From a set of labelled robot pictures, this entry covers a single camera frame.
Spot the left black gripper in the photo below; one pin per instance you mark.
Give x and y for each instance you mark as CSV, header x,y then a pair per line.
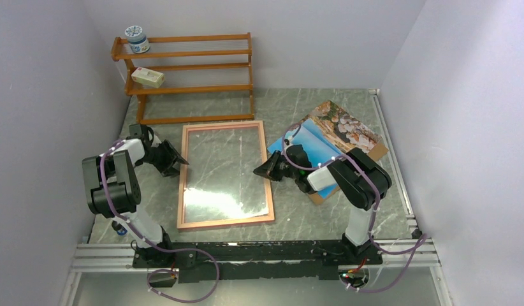
x,y
171,157

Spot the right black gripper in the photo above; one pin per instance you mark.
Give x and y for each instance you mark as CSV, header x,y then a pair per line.
x,y
268,169

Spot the clear glass pane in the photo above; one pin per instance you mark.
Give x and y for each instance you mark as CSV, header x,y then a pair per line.
x,y
224,177

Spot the blue seascape photo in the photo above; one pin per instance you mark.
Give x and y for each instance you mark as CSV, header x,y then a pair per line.
x,y
334,123

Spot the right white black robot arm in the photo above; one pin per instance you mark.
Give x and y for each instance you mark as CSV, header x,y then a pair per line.
x,y
363,182

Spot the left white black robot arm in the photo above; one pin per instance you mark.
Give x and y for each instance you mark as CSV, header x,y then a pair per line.
x,y
112,189

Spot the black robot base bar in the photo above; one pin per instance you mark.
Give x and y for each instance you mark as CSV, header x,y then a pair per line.
x,y
207,261

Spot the blue black stapler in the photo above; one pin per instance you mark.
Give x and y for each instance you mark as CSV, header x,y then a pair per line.
x,y
118,228

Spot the small white carton box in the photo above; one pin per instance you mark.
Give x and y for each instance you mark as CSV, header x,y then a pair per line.
x,y
147,77

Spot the brown cardboard backing board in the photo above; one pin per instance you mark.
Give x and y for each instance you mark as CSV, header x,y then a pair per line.
x,y
317,149

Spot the wooden three-tier shelf rack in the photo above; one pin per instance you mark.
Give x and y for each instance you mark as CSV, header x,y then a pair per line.
x,y
191,65

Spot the white blue-lidded jar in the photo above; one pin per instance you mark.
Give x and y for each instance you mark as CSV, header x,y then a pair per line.
x,y
137,40

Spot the aluminium rail frame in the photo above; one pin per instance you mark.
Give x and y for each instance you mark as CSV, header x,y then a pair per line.
x,y
217,198

